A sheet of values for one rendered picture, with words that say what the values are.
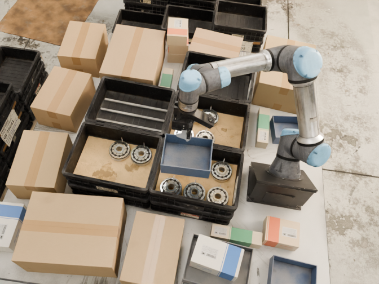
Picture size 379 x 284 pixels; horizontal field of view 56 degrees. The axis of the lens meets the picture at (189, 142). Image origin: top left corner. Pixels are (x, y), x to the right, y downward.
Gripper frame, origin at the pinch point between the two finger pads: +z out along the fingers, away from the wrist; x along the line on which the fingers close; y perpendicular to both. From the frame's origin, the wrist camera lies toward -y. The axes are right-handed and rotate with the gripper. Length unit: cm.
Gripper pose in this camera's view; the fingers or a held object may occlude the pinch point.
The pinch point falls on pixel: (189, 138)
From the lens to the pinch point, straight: 151.1
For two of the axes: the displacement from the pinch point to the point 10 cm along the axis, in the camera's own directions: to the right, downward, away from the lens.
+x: -1.5, 7.9, -6.0
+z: -0.7, 5.9, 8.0
